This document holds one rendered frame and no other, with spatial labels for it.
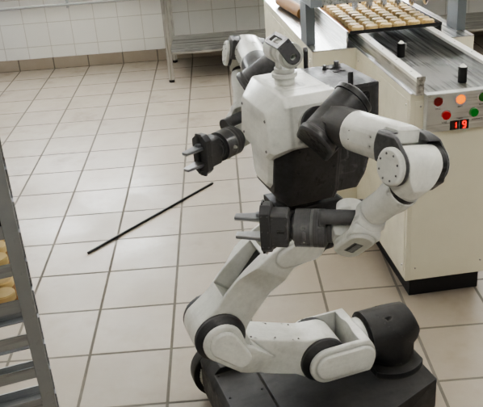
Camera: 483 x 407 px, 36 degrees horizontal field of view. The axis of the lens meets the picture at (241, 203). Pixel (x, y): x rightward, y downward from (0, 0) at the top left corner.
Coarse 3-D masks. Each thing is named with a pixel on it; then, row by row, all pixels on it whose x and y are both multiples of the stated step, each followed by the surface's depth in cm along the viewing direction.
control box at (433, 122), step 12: (432, 96) 257; (444, 96) 258; (456, 96) 258; (468, 96) 259; (432, 108) 259; (444, 108) 259; (456, 108) 260; (468, 108) 261; (480, 108) 261; (432, 120) 261; (444, 120) 261; (456, 120) 262; (468, 120) 262; (480, 120) 263
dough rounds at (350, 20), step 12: (336, 12) 348; (348, 12) 346; (360, 12) 350; (372, 12) 342; (384, 12) 340; (396, 12) 340; (408, 12) 341; (348, 24) 324; (360, 24) 329; (372, 24) 320; (384, 24) 319; (396, 24) 320; (408, 24) 322
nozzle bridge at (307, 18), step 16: (304, 0) 320; (320, 0) 310; (336, 0) 315; (352, 0) 316; (368, 0) 316; (448, 0) 339; (464, 0) 329; (304, 16) 324; (448, 16) 342; (464, 16) 332; (304, 32) 328
